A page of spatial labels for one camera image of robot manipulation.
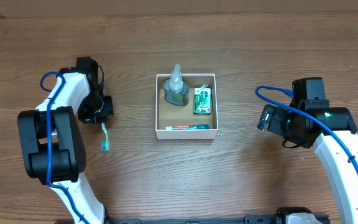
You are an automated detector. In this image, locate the green toothbrush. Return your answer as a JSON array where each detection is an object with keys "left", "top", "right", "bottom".
[{"left": 101, "top": 123, "right": 109, "bottom": 152}]

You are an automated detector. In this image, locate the green white small packet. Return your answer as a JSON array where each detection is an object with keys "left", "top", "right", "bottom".
[{"left": 193, "top": 84, "right": 212, "bottom": 114}]

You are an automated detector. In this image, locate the clear purple liquid bottle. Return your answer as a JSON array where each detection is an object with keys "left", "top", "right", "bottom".
[{"left": 163, "top": 64, "right": 190, "bottom": 106}]

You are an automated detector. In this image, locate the teal white small tube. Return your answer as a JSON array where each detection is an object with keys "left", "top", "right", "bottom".
[{"left": 165, "top": 124, "right": 211, "bottom": 130}]

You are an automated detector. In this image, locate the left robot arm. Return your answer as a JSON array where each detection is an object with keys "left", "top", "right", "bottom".
[{"left": 17, "top": 57, "right": 114, "bottom": 224}]

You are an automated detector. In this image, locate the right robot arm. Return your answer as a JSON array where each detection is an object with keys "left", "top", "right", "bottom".
[{"left": 255, "top": 77, "right": 358, "bottom": 223}]

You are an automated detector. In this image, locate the white cardboard box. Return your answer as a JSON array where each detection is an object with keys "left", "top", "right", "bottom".
[{"left": 155, "top": 73, "right": 219, "bottom": 140}]

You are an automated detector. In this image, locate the right blue cable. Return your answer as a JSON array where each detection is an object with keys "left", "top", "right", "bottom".
[{"left": 254, "top": 84, "right": 358, "bottom": 223}]

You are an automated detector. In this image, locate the blue cable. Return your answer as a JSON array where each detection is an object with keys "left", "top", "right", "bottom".
[
  {"left": 254, "top": 84, "right": 358, "bottom": 223},
  {"left": 39, "top": 71, "right": 90, "bottom": 224}
]

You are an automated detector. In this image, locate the left blue cable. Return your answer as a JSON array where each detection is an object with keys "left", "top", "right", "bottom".
[{"left": 39, "top": 71, "right": 90, "bottom": 224}]

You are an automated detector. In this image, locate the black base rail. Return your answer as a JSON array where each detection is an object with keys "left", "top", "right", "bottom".
[{"left": 104, "top": 206, "right": 331, "bottom": 224}]

